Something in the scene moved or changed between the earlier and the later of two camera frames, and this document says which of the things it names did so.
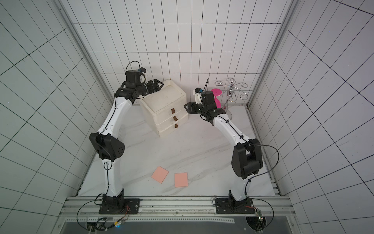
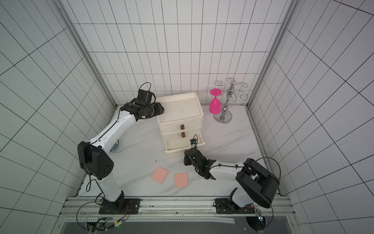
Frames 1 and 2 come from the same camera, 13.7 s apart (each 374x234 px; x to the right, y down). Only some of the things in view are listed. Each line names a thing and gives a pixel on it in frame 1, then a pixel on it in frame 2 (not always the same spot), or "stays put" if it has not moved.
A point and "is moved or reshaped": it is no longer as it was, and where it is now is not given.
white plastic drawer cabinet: x=166 y=107 is moved or reshaped
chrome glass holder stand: x=233 y=93 stays put
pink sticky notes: x=181 y=179 stays put
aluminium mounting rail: x=87 y=206 stays put
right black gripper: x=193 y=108 → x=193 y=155
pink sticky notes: x=159 y=174 stays put
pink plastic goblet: x=216 y=92 stays put
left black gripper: x=153 y=88 → x=159 y=108
